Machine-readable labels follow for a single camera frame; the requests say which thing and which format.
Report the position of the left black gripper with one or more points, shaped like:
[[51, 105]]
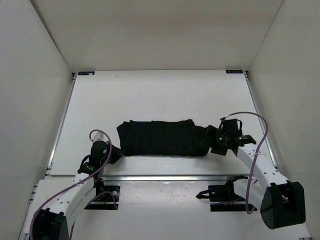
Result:
[[118, 153]]

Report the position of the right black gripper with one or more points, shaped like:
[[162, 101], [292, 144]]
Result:
[[212, 132]]

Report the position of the black pleated skirt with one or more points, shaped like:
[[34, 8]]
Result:
[[161, 138]]

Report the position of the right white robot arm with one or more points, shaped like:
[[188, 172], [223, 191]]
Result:
[[281, 202]]

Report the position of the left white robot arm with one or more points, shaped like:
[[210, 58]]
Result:
[[56, 217]]

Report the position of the right blue corner label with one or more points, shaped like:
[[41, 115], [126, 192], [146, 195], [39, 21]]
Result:
[[233, 71]]

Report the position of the blue corner label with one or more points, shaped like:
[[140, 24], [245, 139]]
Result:
[[233, 71], [86, 73]]

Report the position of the left blue corner label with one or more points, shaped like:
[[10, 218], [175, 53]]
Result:
[[86, 73]]

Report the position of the front aluminium table rail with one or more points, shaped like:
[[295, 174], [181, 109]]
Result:
[[163, 178]]

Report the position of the aluminium table rail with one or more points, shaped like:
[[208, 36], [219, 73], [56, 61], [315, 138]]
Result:
[[60, 127], [163, 178]]

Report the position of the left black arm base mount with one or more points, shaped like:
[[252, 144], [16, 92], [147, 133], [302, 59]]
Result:
[[107, 198]]

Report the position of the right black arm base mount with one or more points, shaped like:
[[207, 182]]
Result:
[[222, 197]]

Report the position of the left aluminium table rail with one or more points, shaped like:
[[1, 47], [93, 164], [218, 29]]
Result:
[[60, 127]]

